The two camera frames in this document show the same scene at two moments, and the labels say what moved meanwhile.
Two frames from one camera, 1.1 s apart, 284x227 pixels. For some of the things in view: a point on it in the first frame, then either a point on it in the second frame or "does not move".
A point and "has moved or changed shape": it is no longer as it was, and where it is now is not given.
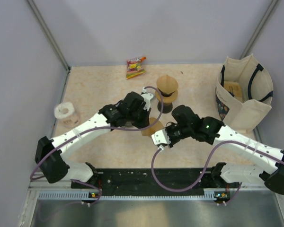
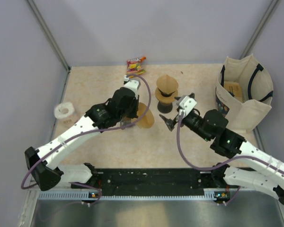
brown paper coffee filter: x=167 y=83 does not move
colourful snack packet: x=134 y=67 does not move
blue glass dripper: x=165 y=94 does not move
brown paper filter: x=157 y=126 has moved or changed shape
